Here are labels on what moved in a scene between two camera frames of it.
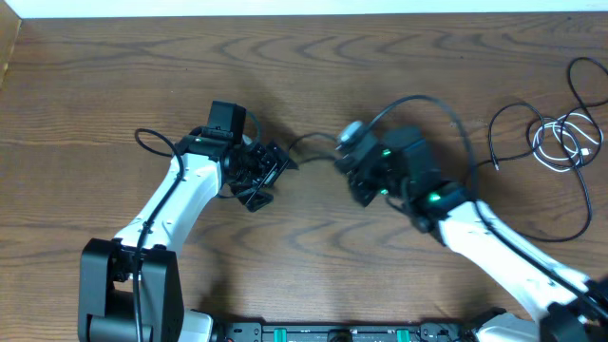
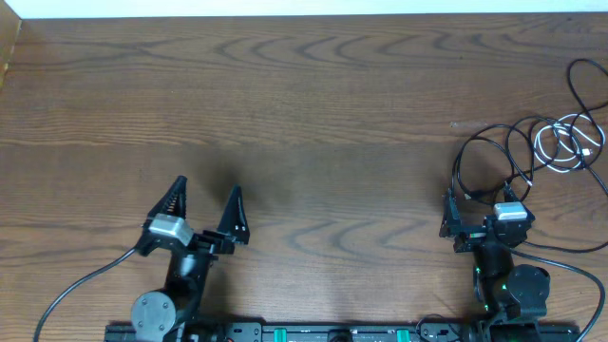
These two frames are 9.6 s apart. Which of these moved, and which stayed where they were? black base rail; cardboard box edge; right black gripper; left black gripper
Moved: right black gripper; left black gripper
Stayed: cardboard box edge; black base rail
